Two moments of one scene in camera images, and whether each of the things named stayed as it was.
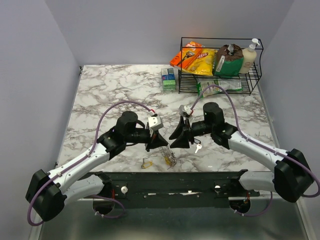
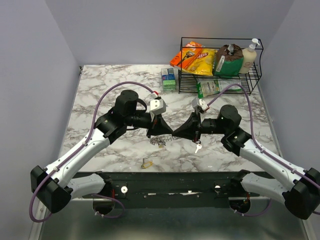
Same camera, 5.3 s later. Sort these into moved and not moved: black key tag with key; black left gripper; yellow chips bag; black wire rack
Moved: black left gripper
Not moved: black key tag with key; yellow chips bag; black wire rack
